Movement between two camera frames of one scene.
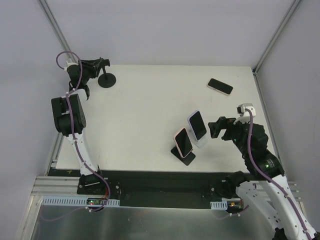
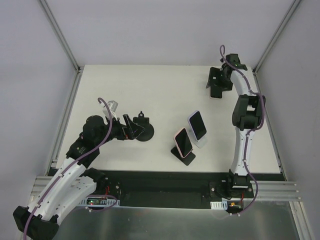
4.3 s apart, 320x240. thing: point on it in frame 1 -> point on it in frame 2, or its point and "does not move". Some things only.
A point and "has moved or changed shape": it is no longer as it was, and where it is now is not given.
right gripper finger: x=215 y=127 -> x=215 y=78
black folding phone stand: x=187 y=160 does not move
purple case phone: x=197 y=124 does not move
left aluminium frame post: x=55 y=28 does not move
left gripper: x=94 y=67 -> x=127 y=126
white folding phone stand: x=201 y=143 does not move
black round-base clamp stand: x=106 y=80 -> x=144 y=122
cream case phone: x=223 y=87 has moved or changed shape
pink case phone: x=183 y=142 does not move
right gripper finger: x=215 y=132 -> x=216 y=91
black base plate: x=154 y=189 does not move
